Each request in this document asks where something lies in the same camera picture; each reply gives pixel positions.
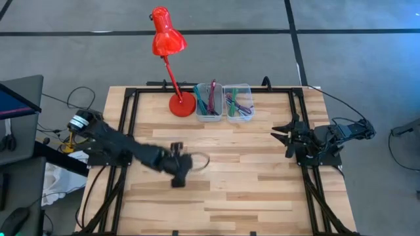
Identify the teal braided USB cable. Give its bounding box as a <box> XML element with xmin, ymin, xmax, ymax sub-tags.
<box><xmin>192</xmin><ymin>85</ymin><xmax>210</xmax><ymax>117</ymax></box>

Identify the black computer mouse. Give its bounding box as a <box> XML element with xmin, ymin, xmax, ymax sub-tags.
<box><xmin>0</xmin><ymin>206</ymin><xmax>31</xmax><ymax>236</ymax></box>

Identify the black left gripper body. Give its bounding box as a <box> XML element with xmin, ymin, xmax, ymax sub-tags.
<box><xmin>160</xmin><ymin>142</ymin><xmax>195</xmax><ymax>180</ymax></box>

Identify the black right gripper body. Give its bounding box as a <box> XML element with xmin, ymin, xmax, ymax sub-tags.
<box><xmin>285</xmin><ymin>113</ymin><xmax>316</xmax><ymax>153</ymax></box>

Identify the cream USB cable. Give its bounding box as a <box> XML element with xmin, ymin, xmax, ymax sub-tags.
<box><xmin>188</xmin><ymin>151</ymin><xmax>211</xmax><ymax>172</ymax></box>

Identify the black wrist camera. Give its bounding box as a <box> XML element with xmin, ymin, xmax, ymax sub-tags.
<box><xmin>284</xmin><ymin>143</ymin><xmax>297</xmax><ymax>159</ymax></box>
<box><xmin>170</xmin><ymin>176</ymin><xmax>188</xmax><ymax>189</ymax></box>

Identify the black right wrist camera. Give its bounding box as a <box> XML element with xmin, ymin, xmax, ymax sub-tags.
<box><xmin>284</xmin><ymin>143</ymin><xmax>297</xmax><ymax>159</ymax></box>

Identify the clear plastic bin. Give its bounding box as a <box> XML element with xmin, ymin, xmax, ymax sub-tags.
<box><xmin>222</xmin><ymin>83</ymin><xmax>256</xmax><ymax>124</ymax></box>

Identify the white plastic bag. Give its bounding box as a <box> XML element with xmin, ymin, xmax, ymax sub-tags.
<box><xmin>41</xmin><ymin>150</ymin><xmax>90</xmax><ymax>207</ymax></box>

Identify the laptop with blue screen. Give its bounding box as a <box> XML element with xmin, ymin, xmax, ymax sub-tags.
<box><xmin>0</xmin><ymin>83</ymin><xmax>43</xmax><ymax>121</ymax></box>

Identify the purple USB cable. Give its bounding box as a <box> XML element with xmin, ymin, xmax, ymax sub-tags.
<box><xmin>226</xmin><ymin>98</ymin><xmax>255</xmax><ymax>117</ymax></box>

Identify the magenta braided USB cable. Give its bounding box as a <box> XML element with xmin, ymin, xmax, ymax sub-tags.
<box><xmin>207</xmin><ymin>79</ymin><xmax>219</xmax><ymax>114</ymax></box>

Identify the black aluminium table frame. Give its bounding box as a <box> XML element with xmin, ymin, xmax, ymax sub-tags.
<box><xmin>74</xmin><ymin>78</ymin><xmax>362</xmax><ymax>236</ymax></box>

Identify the red desk lamp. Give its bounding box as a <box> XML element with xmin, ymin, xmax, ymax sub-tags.
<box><xmin>150</xmin><ymin>5</ymin><xmax>197</xmax><ymax>118</ymax></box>

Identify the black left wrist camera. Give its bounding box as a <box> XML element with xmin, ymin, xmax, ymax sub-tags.
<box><xmin>170</xmin><ymin>176</ymin><xmax>188</xmax><ymax>189</ymax></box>

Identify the black floor cable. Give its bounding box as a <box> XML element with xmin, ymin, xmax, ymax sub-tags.
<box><xmin>41</xmin><ymin>86</ymin><xmax>104</xmax><ymax>116</ymax></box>

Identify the opaque grey plastic bin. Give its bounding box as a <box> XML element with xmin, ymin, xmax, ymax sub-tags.
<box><xmin>195</xmin><ymin>83</ymin><xmax>224</xmax><ymax>123</ymax></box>

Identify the green USB cable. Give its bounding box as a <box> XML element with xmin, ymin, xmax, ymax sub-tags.
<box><xmin>228</xmin><ymin>87</ymin><xmax>240</xmax><ymax>118</ymax></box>

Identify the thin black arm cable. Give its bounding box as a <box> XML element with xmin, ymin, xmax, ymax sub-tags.
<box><xmin>306</xmin><ymin>85</ymin><xmax>369</xmax><ymax>123</ymax></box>

